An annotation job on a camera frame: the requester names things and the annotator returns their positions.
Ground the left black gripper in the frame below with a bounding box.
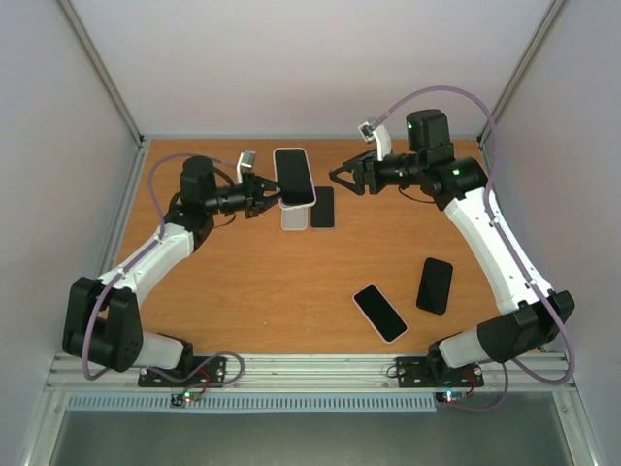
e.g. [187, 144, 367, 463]
[206, 173, 291, 218]

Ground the phone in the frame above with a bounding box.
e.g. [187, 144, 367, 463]
[273, 148, 316, 210]
[416, 257, 453, 316]
[353, 284, 409, 344]

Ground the white phone case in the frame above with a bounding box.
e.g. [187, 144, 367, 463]
[280, 207, 310, 231]

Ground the black smartphone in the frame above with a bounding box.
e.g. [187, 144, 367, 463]
[310, 186, 335, 229]

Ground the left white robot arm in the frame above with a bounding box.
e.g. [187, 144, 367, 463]
[62, 150, 279, 386]

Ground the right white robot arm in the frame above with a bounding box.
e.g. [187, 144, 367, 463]
[329, 109, 575, 385]

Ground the phone in black case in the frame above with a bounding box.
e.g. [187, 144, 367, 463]
[416, 257, 453, 316]

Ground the left circuit board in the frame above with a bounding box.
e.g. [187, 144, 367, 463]
[170, 391, 202, 408]

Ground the circuit board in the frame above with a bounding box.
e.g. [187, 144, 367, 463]
[170, 391, 202, 408]
[436, 388, 474, 404]

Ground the right circuit board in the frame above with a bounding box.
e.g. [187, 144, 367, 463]
[436, 388, 474, 404]

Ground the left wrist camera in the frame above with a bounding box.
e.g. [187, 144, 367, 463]
[236, 150, 256, 183]

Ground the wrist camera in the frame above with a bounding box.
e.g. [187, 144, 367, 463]
[236, 150, 256, 183]
[358, 121, 392, 161]

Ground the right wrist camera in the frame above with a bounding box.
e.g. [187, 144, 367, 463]
[358, 121, 392, 161]

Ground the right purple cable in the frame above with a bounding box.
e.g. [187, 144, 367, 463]
[373, 85, 577, 413]

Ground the aluminium front rail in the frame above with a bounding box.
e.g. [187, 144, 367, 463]
[44, 352, 576, 394]

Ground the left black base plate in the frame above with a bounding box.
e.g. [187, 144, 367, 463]
[138, 356, 227, 388]

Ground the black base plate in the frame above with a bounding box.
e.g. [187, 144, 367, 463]
[395, 356, 484, 388]
[138, 356, 227, 388]

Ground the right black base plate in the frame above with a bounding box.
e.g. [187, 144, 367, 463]
[395, 356, 484, 388]

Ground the grey slotted cable duct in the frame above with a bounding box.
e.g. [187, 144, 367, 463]
[66, 392, 436, 414]

